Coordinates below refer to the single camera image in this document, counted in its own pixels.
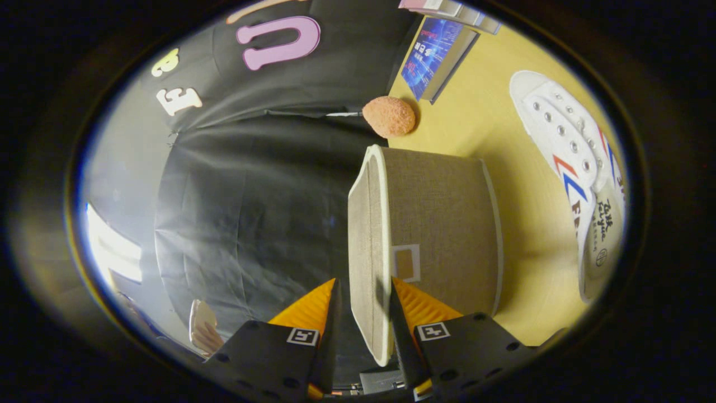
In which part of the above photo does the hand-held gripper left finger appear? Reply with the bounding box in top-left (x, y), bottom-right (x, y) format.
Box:
top-left (204, 278), bottom-right (343, 401)

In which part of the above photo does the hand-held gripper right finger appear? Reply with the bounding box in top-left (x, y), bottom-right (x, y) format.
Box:
top-left (389, 277), bottom-right (539, 402)

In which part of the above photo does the beige fabric storage box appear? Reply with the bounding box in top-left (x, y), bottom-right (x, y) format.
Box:
top-left (347, 144), bottom-right (505, 368)

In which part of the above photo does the white striped canvas shoe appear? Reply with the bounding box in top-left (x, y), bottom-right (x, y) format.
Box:
top-left (508, 69), bottom-right (626, 304)

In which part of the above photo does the pale pink striped object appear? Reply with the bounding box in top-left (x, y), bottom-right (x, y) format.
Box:
top-left (189, 299), bottom-right (225, 357)

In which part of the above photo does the black backdrop cloth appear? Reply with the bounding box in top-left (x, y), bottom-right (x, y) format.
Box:
top-left (84, 0), bottom-right (427, 359)

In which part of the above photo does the orange sponge ball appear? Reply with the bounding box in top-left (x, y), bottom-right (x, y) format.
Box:
top-left (362, 96), bottom-right (417, 139)

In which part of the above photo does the blue cover book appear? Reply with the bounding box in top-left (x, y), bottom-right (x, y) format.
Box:
top-left (401, 16), bottom-right (481, 105)

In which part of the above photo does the thick white-paged book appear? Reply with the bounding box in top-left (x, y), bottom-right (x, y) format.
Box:
top-left (442, 3), bottom-right (502, 36)

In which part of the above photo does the pink cover book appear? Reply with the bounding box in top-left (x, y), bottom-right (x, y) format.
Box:
top-left (398, 0), bottom-right (465, 17)

